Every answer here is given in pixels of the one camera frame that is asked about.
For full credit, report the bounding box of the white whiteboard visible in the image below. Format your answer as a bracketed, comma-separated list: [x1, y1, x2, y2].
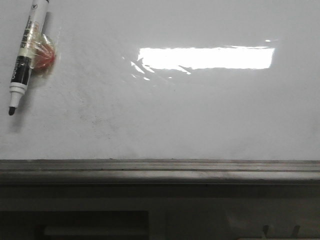
[0, 0, 320, 160]

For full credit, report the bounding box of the grey aluminium whiteboard tray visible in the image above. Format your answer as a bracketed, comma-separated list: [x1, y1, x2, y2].
[0, 159, 320, 185]

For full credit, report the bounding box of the black and white whiteboard marker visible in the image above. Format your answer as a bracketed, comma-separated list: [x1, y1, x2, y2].
[8, 0, 50, 116]

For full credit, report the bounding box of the red magnet taped to marker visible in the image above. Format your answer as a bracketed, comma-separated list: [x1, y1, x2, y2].
[31, 34, 56, 76]

